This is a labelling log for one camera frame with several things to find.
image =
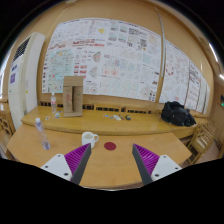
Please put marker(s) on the far clear plastic bottle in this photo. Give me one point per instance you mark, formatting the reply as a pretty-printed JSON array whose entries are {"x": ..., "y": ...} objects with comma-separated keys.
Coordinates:
[{"x": 53, "y": 103}]

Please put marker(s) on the wooden chair left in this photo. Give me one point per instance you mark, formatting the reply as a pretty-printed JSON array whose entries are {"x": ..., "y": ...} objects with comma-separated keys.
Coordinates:
[{"x": 6, "y": 122}]

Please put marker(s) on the wooden chair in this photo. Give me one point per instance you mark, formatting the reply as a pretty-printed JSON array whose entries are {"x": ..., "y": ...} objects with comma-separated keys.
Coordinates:
[
  {"x": 201, "y": 141},
  {"x": 6, "y": 122}
]

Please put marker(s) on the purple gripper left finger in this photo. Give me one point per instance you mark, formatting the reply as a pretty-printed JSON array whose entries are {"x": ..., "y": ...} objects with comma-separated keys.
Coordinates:
[{"x": 70, "y": 166}]

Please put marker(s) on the dark red round coaster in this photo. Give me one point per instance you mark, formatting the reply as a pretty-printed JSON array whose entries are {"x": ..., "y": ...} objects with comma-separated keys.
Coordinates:
[{"x": 110, "y": 146}]

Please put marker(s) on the small black item on table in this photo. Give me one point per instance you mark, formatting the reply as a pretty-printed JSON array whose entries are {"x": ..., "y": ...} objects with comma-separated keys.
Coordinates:
[{"x": 128, "y": 117}]

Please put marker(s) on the large poster wall display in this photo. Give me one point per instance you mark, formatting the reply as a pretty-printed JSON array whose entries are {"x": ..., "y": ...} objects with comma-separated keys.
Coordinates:
[{"x": 115, "y": 58}]

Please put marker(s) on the right poster wall display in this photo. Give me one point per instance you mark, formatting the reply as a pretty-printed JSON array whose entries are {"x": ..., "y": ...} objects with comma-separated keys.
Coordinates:
[{"x": 183, "y": 82}]

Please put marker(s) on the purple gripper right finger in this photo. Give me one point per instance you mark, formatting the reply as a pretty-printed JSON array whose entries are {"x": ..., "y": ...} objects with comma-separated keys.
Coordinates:
[{"x": 151, "y": 166}]

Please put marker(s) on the small white card on table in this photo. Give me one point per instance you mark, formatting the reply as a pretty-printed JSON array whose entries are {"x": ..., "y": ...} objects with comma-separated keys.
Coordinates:
[{"x": 116, "y": 117}]

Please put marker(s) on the white ceramic mug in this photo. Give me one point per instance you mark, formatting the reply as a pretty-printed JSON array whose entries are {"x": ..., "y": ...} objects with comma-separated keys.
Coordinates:
[{"x": 89, "y": 137}]

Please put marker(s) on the clear plastic water bottle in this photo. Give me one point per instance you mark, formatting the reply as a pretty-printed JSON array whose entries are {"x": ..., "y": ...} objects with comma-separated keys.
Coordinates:
[{"x": 43, "y": 136}]

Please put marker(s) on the wooden chair right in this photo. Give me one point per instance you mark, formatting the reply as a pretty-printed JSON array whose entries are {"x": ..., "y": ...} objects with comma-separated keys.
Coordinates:
[{"x": 201, "y": 141}]

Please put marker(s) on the brown cardboard box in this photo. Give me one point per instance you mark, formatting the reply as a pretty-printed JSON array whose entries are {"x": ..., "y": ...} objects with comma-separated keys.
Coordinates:
[{"x": 73, "y": 96}]

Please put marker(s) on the white standing air conditioner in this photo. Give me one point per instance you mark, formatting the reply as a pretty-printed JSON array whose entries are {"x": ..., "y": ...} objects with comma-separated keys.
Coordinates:
[{"x": 22, "y": 86}]

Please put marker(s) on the black backpack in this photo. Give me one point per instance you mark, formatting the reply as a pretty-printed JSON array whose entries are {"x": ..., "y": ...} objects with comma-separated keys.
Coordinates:
[{"x": 176, "y": 114}]

